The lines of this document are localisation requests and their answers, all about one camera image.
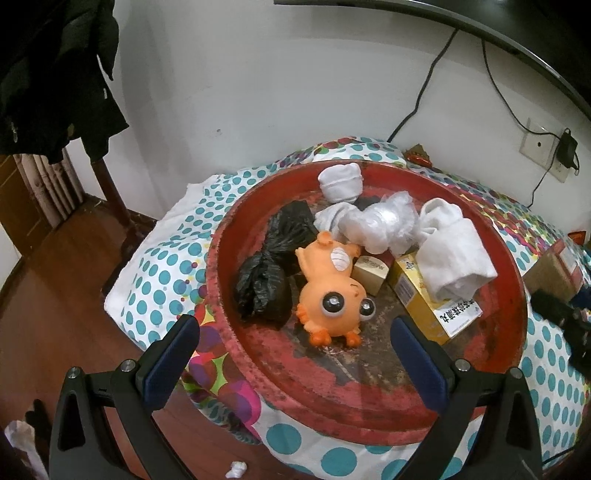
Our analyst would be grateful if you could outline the large white sock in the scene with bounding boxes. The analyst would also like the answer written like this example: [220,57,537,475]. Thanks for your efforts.
[416,198,500,301]

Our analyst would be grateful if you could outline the small white sock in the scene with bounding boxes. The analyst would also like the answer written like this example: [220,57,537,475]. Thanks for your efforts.
[314,202,356,241]

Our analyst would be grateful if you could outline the black hanging cable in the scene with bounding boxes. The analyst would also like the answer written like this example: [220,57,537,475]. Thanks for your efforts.
[387,28,459,144]

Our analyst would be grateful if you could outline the polka dot tablecloth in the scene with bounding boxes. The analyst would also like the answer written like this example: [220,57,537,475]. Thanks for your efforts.
[104,135,591,476]

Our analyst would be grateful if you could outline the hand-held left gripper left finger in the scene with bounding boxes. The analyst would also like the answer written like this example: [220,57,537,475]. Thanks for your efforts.
[48,314,201,480]

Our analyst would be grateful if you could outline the clear plastic bag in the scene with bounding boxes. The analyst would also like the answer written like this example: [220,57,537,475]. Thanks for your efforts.
[339,191,421,254]

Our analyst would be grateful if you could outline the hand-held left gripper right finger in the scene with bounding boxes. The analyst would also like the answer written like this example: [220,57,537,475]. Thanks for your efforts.
[390,315,543,480]

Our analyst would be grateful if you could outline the beige wall socket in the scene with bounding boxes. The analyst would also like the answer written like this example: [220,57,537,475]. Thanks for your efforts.
[519,117,573,183]

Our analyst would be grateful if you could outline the black looping cable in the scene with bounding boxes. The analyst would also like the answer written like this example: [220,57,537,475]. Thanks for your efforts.
[480,39,561,139]

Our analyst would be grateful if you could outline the black hanging jacket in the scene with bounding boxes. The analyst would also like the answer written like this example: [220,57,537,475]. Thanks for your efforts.
[0,0,130,162]

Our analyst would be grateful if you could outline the black plastic bag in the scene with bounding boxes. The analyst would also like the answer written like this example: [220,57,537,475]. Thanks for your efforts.
[236,203,317,328]

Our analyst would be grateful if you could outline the orange big-eyed toy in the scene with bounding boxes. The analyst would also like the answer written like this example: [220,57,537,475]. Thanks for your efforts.
[295,231,376,347]

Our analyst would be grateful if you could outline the black adapter cable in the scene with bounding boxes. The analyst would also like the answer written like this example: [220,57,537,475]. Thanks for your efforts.
[526,164,561,206]

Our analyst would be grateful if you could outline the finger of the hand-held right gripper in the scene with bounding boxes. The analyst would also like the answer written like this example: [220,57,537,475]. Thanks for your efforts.
[561,309,591,370]
[530,290,578,326]

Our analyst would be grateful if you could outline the dark wooden post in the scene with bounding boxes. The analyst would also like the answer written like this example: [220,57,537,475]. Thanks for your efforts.
[83,138,160,259]

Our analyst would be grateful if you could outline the black power adapter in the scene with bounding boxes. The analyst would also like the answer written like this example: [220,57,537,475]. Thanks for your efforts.
[555,129,578,169]

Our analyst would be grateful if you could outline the yellow cartoon box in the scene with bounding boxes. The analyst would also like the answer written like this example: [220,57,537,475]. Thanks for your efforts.
[385,251,483,347]

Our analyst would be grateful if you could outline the red candy wrapper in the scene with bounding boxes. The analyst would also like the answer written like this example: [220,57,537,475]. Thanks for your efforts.
[404,145,432,167]

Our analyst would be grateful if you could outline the red round tray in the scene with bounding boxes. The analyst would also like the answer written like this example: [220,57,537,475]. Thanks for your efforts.
[205,159,529,446]

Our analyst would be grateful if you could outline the cardboard box with red top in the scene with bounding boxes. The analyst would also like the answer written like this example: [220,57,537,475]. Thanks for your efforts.
[522,237,591,301]

